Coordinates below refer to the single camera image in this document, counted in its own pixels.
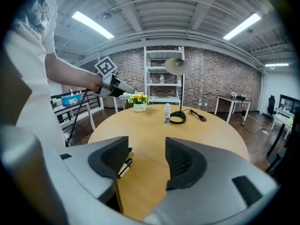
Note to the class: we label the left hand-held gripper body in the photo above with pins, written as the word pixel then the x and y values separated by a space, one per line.
pixel 105 67

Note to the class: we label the person's left hand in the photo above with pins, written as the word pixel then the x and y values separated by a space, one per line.
pixel 96 83

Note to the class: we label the white metal shelf unit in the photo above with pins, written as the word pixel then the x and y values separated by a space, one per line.
pixel 164 99

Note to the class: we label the blue tissue box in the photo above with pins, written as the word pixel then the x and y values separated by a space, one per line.
pixel 64 101

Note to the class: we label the black tripod stand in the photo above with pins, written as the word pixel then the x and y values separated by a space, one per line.
pixel 77 116

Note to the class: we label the small brown dropper bottle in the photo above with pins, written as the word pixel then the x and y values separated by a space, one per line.
pixel 125 168

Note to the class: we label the black swivel chair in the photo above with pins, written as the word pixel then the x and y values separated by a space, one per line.
pixel 272 104

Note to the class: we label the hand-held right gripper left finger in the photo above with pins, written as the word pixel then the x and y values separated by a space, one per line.
pixel 103 158

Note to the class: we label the white leg dark top desk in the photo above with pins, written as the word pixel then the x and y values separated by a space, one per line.
pixel 230 99

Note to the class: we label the sunflowers in white pot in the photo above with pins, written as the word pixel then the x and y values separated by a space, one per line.
pixel 139 107

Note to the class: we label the black desk lamp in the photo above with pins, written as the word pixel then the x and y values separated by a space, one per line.
pixel 175 65

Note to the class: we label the ceiling light tube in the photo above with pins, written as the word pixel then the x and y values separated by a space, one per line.
pixel 276 65
pixel 242 26
pixel 92 24

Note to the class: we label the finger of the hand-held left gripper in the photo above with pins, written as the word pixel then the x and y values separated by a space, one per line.
pixel 124 87

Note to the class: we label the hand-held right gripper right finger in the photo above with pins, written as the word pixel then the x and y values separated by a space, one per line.
pixel 211 172

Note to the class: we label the clear plastic bottle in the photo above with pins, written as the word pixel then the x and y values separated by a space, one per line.
pixel 161 79

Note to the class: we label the small waste bin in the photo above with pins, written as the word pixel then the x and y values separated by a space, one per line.
pixel 243 113

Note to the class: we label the black top white frame table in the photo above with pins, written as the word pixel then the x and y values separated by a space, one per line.
pixel 92 117

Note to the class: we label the black office chair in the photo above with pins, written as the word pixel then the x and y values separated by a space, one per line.
pixel 276 156

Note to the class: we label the white power strip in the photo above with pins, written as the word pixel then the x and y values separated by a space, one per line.
pixel 265 132

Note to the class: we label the person's white printed t-shirt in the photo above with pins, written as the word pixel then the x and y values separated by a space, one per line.
pixel 30 78

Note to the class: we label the small white side table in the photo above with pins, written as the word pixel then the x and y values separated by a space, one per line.
pixel 124 97

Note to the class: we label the round ceiling sensor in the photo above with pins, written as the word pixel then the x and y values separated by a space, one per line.
pixel 249 30
pixel 107 15

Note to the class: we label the white tube with purple label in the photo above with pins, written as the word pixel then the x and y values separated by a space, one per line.
pixel 167 115

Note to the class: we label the person's left forearm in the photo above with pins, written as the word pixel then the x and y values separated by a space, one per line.
pixel 68 71

